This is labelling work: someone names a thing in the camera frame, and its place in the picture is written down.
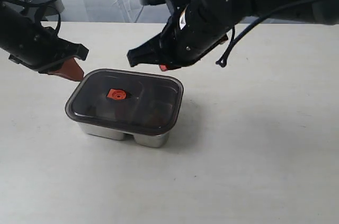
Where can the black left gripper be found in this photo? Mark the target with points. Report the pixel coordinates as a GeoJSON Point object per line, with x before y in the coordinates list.
{"type": "Point", "coordinates": [39, 48]}

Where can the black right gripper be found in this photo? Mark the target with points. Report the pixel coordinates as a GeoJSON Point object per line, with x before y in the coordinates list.
{"type": "Point", "coordinates": [185, 39]}

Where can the dark transparent box lid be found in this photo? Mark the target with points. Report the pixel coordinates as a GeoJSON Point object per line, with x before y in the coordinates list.
{"type": "Point", "coordinates": [124, 99]}

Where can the stainless steel lunch box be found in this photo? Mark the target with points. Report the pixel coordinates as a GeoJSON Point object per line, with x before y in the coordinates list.
{"type": "Point", "coordinates": [127, 134]}

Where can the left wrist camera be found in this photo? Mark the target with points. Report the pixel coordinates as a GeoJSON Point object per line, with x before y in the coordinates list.
{"type": "Point", "coordinates": [53, 7]}

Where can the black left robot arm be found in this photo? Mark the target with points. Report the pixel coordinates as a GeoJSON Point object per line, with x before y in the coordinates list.
{"type": "Point", "coordinates": [20, 10]}

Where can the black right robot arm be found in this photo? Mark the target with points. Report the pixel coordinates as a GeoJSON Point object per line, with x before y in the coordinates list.
{"type": "Point", "coordinates": [241, 16]}

